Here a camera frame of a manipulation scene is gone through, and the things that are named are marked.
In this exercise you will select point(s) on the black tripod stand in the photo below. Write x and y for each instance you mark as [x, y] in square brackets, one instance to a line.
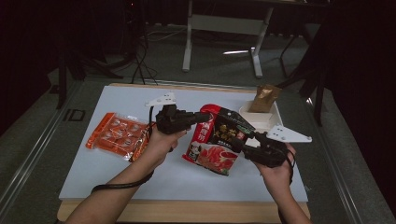
[63, 77]

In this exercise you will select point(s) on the person's left hand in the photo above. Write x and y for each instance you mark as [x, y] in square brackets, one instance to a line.
[160, 147]

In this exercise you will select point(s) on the white table mat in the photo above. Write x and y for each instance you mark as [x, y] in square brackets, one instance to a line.
[124, 99]

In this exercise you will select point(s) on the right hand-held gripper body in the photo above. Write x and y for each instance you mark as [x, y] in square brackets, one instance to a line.
[271, 154]

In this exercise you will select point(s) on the metal floor rail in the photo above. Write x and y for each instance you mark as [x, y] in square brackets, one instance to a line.
[34, 152]
[336, 161]

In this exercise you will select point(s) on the person's right hand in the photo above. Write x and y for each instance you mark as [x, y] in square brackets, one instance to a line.
[278, 179]

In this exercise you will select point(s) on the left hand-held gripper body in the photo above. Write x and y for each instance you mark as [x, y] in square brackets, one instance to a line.
[171, 119]

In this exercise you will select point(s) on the white divided plastic box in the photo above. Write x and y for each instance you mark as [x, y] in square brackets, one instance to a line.
[260, 119]

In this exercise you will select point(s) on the gold foil packet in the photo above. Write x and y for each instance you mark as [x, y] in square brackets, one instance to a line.
[264, 98]

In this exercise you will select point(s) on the black metal stand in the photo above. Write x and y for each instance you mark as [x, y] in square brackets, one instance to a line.
[317, 90]

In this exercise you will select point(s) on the white desk frame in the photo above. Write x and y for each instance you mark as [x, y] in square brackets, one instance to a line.
[224, 25]

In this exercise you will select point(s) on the red and black food packet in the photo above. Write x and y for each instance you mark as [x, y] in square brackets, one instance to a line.
[218, 146]

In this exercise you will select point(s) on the orange clear snack packet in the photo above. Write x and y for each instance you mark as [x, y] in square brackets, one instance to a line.
[116, 135]

